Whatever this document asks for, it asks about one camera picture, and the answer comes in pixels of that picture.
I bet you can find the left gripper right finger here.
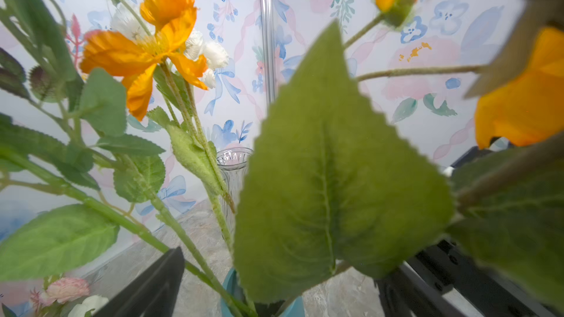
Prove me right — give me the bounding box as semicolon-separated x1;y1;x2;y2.
374;264;465;317

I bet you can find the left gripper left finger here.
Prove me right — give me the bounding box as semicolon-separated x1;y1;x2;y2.
95;247;185;317

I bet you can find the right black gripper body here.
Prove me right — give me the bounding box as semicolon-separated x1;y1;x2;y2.
404;138;564;317

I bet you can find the white rose bud stem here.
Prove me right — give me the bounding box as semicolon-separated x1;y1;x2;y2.
68;295;109;317

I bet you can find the clear glass vase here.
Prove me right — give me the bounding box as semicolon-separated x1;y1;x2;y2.
217;147;253;206

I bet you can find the orange poppy flower stem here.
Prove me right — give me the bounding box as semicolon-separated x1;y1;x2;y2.
80;0;235;247

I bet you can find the pink bud flower stem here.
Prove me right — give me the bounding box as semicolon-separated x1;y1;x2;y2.
30;275;90;316

